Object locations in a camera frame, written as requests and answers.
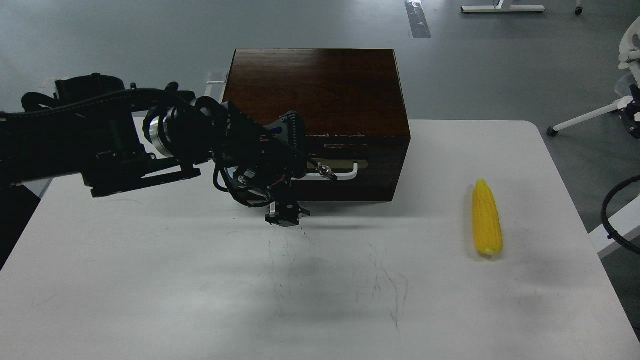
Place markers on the white desk leg base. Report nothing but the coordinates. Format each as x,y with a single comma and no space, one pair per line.
503,6

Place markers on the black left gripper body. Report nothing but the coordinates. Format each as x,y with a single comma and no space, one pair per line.
251,164

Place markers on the grey floor tape strip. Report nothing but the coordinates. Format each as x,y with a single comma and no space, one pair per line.
419,28

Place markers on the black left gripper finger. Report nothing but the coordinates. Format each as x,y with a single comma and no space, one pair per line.
285,214
322,172

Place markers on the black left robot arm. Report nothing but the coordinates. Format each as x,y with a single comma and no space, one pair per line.
127,139

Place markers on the yellow corn cob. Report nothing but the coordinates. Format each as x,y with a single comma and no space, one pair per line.
487,230

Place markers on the wooden drawer with white handle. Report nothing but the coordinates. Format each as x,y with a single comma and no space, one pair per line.
382,155

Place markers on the camera module on left wrist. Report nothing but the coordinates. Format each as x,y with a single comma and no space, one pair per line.
291,129

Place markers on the dark wooden drawer cabinet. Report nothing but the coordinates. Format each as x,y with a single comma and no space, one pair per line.
340,93

